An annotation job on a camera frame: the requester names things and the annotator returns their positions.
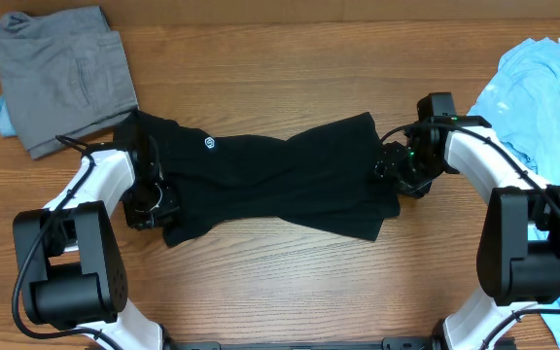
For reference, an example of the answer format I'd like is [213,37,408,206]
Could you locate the black t-shirt with logo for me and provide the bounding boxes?
[114,110,401,247]

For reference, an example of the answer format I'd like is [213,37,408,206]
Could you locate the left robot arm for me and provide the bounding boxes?
[11,131,177,349]

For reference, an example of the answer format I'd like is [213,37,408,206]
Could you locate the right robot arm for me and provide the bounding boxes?
[374,92,560,350]

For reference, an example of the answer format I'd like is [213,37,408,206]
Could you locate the light blue t-shirt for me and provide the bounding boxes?
[467,37,560,350]

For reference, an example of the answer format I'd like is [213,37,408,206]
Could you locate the folded grey trousers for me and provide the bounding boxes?
[0,6,138,159]

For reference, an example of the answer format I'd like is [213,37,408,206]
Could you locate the blue cloth under trousers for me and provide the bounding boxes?
[0,96,17,138]

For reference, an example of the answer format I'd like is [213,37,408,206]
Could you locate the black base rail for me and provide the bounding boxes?
[166,336,441,350]

